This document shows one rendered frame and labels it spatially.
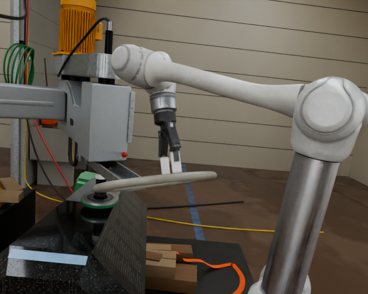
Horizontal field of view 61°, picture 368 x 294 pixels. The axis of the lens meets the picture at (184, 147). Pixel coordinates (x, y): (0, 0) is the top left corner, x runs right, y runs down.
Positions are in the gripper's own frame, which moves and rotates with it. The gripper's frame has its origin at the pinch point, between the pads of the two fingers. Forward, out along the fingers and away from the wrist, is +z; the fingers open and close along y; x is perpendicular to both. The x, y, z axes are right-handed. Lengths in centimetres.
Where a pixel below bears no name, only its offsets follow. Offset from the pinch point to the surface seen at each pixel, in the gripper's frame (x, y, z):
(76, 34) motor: 25, 107, -106
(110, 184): 19.4, 8.2, 1.8
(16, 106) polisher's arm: 65, 118, -60
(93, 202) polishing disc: 23, 85, 7
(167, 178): 1.7, -1.3, 2.1
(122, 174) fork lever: 7, 69, -6
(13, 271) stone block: 58, 51, 31
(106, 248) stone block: 19, 58, 29
